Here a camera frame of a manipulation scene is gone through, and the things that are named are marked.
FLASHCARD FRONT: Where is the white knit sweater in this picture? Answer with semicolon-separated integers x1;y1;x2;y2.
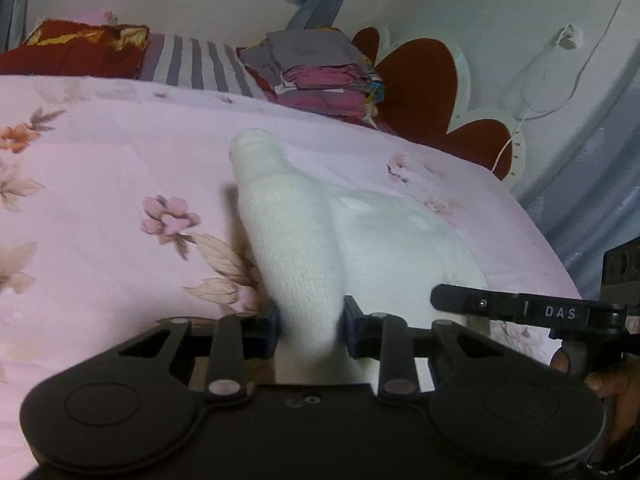
230;130;488;386

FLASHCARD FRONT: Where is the stack of folded clothes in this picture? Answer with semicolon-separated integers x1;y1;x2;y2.
236;28;385;128

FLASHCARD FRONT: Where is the person right hand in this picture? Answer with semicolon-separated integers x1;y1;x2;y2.
552;346;640;461

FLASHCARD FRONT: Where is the lavender patterned curtain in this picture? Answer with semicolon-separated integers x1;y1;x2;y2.
508;84;640;302

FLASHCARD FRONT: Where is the pink floral bedsheet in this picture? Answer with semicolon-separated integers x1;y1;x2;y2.
1;77;577;479

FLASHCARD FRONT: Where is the red white headboard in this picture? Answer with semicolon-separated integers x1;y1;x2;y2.
352;26;526;188

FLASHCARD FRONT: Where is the striped pillow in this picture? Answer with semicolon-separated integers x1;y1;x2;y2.
138;34;268;101

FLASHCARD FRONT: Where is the red yellow pillow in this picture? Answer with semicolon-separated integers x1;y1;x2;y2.
1;20;150;79

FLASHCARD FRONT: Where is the left grey curtain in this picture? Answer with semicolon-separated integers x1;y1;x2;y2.
0;0;28;52

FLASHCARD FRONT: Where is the white charger cable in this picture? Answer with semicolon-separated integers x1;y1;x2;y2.
489;0;629;176

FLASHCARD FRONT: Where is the white wall charger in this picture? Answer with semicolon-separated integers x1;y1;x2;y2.
556;24;584;50

